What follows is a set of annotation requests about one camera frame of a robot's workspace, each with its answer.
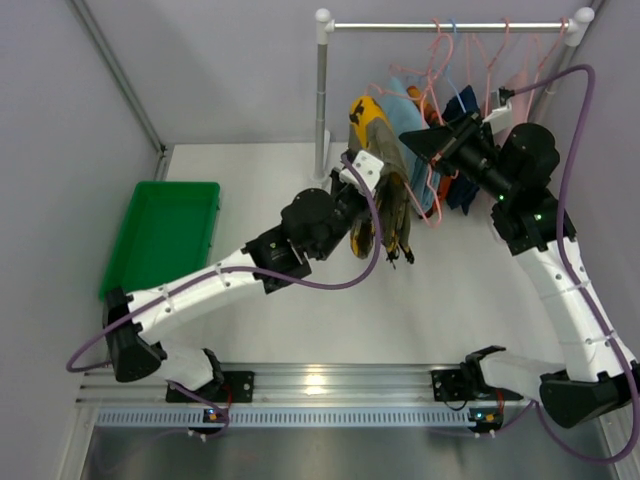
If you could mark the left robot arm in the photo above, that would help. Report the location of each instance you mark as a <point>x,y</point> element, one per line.
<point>312,225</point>

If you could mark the light blue trousers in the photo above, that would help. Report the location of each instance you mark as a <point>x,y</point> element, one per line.
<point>405,117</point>

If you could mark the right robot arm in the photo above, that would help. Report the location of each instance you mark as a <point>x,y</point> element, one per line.
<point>590,380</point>

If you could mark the green plastic bin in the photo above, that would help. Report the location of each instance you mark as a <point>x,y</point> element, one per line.
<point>166,234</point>

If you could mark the navy blue trousers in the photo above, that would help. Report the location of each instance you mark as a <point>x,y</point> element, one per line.
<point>462,191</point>

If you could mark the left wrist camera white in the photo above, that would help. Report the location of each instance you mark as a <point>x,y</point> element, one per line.
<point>362,170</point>

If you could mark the white clothes rack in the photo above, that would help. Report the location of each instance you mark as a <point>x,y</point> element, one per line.
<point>574,29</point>

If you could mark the blue wire hanger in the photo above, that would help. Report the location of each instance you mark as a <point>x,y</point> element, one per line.
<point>448,69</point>

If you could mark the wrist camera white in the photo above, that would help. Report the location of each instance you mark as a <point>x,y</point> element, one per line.
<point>362,170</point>
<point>500,115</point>

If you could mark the orange camouflage trousers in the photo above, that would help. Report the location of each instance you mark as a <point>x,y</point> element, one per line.
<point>432,115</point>

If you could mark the pink trousers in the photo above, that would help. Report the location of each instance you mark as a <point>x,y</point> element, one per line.
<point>519,103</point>

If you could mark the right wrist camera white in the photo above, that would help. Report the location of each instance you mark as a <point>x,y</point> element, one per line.
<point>500,115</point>

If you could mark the perforated cable duct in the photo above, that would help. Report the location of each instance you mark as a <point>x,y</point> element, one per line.
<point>282,417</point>

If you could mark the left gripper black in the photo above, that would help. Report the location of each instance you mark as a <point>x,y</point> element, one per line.
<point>347,190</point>

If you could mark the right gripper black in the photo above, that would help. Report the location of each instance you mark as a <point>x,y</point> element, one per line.
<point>448,154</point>

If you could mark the yellow camouflage trousers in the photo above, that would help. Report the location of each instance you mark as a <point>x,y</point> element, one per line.
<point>371,131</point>

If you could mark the aluminium mounting rail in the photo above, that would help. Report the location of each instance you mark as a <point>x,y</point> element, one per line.
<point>286,385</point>

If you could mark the pink wire hanger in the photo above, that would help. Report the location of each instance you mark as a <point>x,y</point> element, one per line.
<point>488,61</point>
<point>541,55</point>
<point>440,51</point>
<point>434,216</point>

